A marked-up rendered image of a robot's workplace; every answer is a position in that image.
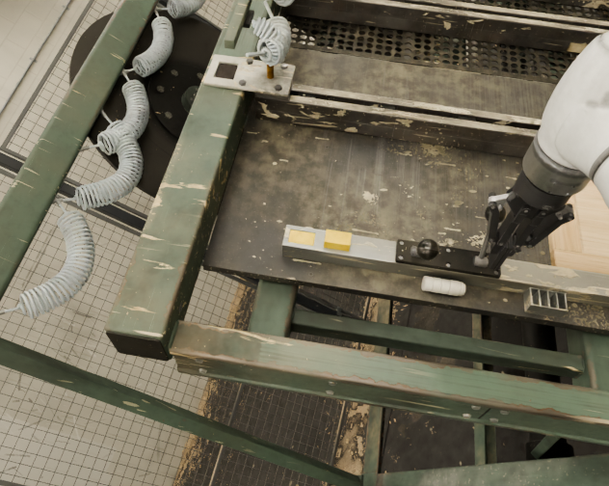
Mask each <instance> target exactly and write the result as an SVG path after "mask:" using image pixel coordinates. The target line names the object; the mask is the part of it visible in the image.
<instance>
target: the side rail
mask: <svg viewBox="0 0 609 486"><path fill-rule="evenodd" d="M178 321H179V324H178V328H177V331H176V334H175V337H174V341H173V344H172V348H170V350H169V351H170V354H171V355H173V356H174V359H175V361H176V363H177V370H178V372H180V373H185V374H191V375H197V376H202V377H208V378H214V379H219V380H225V381H230V382H236V383H242V384H248V385H254V386H259V387H264V388H270V389H276V390H282V391H288V392H298V393H303V394H309V395H315V396H321V397H326V398H332V399H338V400H343V401H349V402H355V403H360V404H366V405H372V406H378V407H384V408H388V409H394V410H400V411H406V412H412V413H417V414H423V415H428V416H434V417H440V418H446V419H456V420H462V421H468V422H473V423H479V424H484V425H490V426H496V427H502V428H508V429H513V430H518V431H524V432H530V433H536V434H542V435H547V436H552V437H558V438H564V439H570V440H576V441H581V442H587V443H593V444H598V445H604V446H609V391H603V390H597V389H591V388H585V387H579V386H574V385H568V384H562V383H556V382H550V381H544V380H539V379H533V378H527V377H521V376H515V375H510V374H504V373H498V372H492V371H486V370H480V369H474V368H468V367H462V366H456V365H450V364H440V363H434V362H428V361H422V360H417V359H411V358H405V357H399V356H393V355H387V354H382V353H376V352H370V351H364V350H358V349H353V348H347V347H341V346H335V345H328V344H323V343H317V342H311V341H305V340H299V339H293V338H288V337H277V336H271V335H265V334H259V333H254V332H248V331H242V330H236V329H230V328H225V327H219V326H213V325H207V324H201V323H196V322H190V321H184V320H178Z"/></svg>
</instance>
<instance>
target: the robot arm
mask: <svg viewBox="0 0 609 486"><path fill-rule="evenodd" d="M522 167H523V169H522V171H521V172H520V174H519V176H518V178H517V179H516V183H515V185H514V186H513V187H512V188H510V189H508V190H507V192H506V194H504V195H499V196H497V195H496V193H494V192H491V193H489V209H490V216H489V222H488V241H489V242H492V243H491V244H490V254H489V259H490V269H494V270H499V268H500V267H501V265H502V264H503V262H504V261H505V259H506V258H507V257H511V256H513V255H514V253H519V252H521V246H526V247H527V248H533V247H534V246H536V245H537V244H538V243H540V242H541V241H542V240H543V239H545V238H546V237H547V236H548V235H549V234H550V233H552V232H553V231H555V230H556V229H557V228H559V227H560V226H562V225H563V224H565V223H568V222H570V221H572V220H574V212H573V205H572V204H571V203H567V202H568V201H569V199H570V198H571V196H572V195H574V194H577V193H579V192H581V191H582V190H583V189H584V188H585V187H586V186H587V185H588V183H589V182H590V181H592V182H593V184H594V185H595V186H596V188H597V190H598V191H599V193H600V194H601V196H602V198H603V199H604V202H605V204H606V205H607V207H608V208H609V32H607V33H604V34H603V35H602V34H601V35H599V36H597V37H596V38H595V39H593V40H592V41H591V42H590V43H589V44H588V45H587V46H586V47H585V48H584V50H583V51H582V52H581V53H580V54H579V55H578V56H577V58H576V59H575V60H574V61H573V63H572V64H571V65H570V67H569V68H568V70H567V71H566V72H565V74H564V75H563V77H562V78H561V80H560V81H559V83H558V85H557V86H556V88H555V90H554V92H553V93H552V95H551V97H550V99H549V100H548V102H547V104H546V107H545V109H544V112H543V118H542V125H541V127H540V129H539V130H538V132H537V133H536V135H535V137H534V140H533V142H532V144H531V145H530V147H529V149H528V150H527V151H526V153H525V155H524V157H523V161H522ZM505 203H508V205H509V207H510V208H511V210H510V212H509V214H508V215H507V217H506V218H505V220H504V222H503V223H502V225H501V226H500V228H499V229H498V223H499V217H500V211H501V210H502V207H504V204H505ZM566 203H567V204H566ZM517 226H518V227H517ZM513 232H514V233H513ZM512 235H513V237H512ZM533 236H534V237H533Z"/></svg>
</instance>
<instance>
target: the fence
mask: <svg viewBox="0 0 609 486"><path fill-rule="evenodd" d="M290 230H299V231H305V232H312V233H315V240H314V246H310V245H305V244H298V243H292V242H288V239H289V234H290ZM325 236H326V231H325V230H320V229H309V228H303V227H297V226H290V225H286V229H285V234H284V237H283V242H282V255H283V256H285V257H296V258H302V259H309V260H315V261H321V262H327V263H333V264H339V265H346V266H352V267H357V268H364V269H370V270H376V271H383V272H388V273H394V274H401V275H407V276H413V277H419V278H423V277H424V276H429V277H435V278H441V279H447V280H453V281H460V282H463V283H464V284H467V285H473V286H480V287H485V288H491V289H498V290H504V291H510V292H516V293H522V294H524V292H525V291H526V290H527V289H528V288H529V287H533V288H538V289H544V290H551V291H557V292H564V293H567V294H566V298H567V301H572V302H577V303H583V304H590V305H596V306H602V307H608V308H609V275H607V274H600V273H595V272H588V271H582V270H576V269H569V268H564V267H557V266H551V265H544V264H538V263H532V262H526V261H520V260H513V259H507V258H506V259H505V261H504V262H503V264H502V265H501V277H500V278H499V279H496V278H490V277H483V276H477V275H471V274H465V273H459V272H452V271H446V270H440V269H434V268H428V267H422V266H415V265H409V264H404V263H397V262H396V261H395V258H396V244H397V242H396V241H389V240H383V239H377V238H371V237H364V236H358V235H352V237H351V245H350V250H349V252H347V251H341V250H336V249H329V248H324V242H325Z"/></svg>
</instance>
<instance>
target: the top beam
mask: <svg viewBox="0 0 609 486"><path fill-rule="evenodd" d="M264 1H265V0H252V3H251V6H250V8H249V10H253V11H254V16H253V19H252V20H255V21H256V20H257V19H258V18H259V17H261V20H262V18H263V17H265V18H266V20H268V19H270V16H269V14H268V11H267V9H266V7H265V5H264V3H263V2H264ZM238 3H239V0H234V1H233V3H232V6H231V8H230V11H229V13H228V16H227V18H226V21H225V25H224V28H223V30H222V32H221V34H220V37H219V39H218V42H217V44H216V47H215V49H214V52H213V54H212V57H211V59H210V62H209V64H208V67H207V69H206V72H205V73H204V76H203V78H202V81H201V83H200V86H199V90H198V92H197V95H196V98H195V100H194V103H193V105H192V108H191V110H190V113H189V115H188V118H187V120H186V122H185V124H184V127H183V129H182V132H181V134H180V137H179V139H178V142H177V144H176V147H175V149H174V152H173V154H172V158H171V161H170V164H169V166H168V169H167V170H166V173H165V175H164V178H163V180H162V183H161V185H160V188H159V190H158V193H157V195H156V198H155V200H154V203H153V205H152V208H151V209H150V212H149V214H148V217H147V219H146V223H145V226H144V228H143V231H142V234H141V236H140V239H139V241H138V244H137V246H136V249H135V251H134V254H133V256H132V258H131V260H130V263H129V265H128V268H127V270H126V273H125V275H124V278H123V280H122V283H121V285H120V288H119V292H118V294H117V297H116V299H115V302H114V305H113V306H112V309H111V311H110V314H109V316H108V319H107V321H106V324H105V326H104V330H105V331H106V335H107V337H108V338H109V340H110V341H111V342H112V343H113V345H114V346H115V348H116V349H117V351H118V352H119V353H121V354H126V355H132V356H138V357H144V358H149V359H154V360H160V361H168V360H171V359H172V356H173V355H171V354H170V351H169V350H170V348H169V343H170V340H171V336H172V331H173V328H174V325H175V322H176V320H177V321H178V319H180V320H184V319H185V315H186V312H187V309H188V307H189V303H190V300H191V297H192V294H193V290H194V287H195V284H196V281H197V278H198V274H199V269H200V267H201V263H202V260H203V257H204V254H205V250H206V247H207V244H208V241H209V238H210V234H211V231H212V229H213V226H214V222H215V219H216V216H217V213H218V209H219V206H220V203H221V200H222V197H223V193H224V190H225V186H226V182H227V179H228V176H229V173H230V169H231V166H232V163H233V160H234V157H235V153H236V150H237V148H238V145H239V141H240V138H241V135H242V132H243V128H244V125H245V122H246V119H247V115H248V113H249V110H250V107H251V104H252V98H253V95H254V92H248V91H242V90H235V89H227V88H220V87H213V86H208V85H203V82H204V79H205V77H206V74H207V71H208V70H209V67H210V65H211V62H212V60H213V57H214V55H215V54H217V55H225V56H231V57H238V58H244V59H249V58H252V59H253V60H257V61H262V60H261V59H260V57H259V56H254V57H246V53H252V52H257V44H258V41H259V40H260V35H261V34H262V32H261V34H260V35H259V37H258V36H257V35H256V34H257V33H256V34H254V33H253V31H254V28H252V24H251V27H250V28H244V27H243V28H242V30H241V33H240V36H239V39H238V41H237V43H236V46H235V49H229V48H225V35H226V33H227V30H228V27H229V25H230V22H231V20H232V18H233V16H234V13H235V10H236V8H237V5H238Z"/></svg>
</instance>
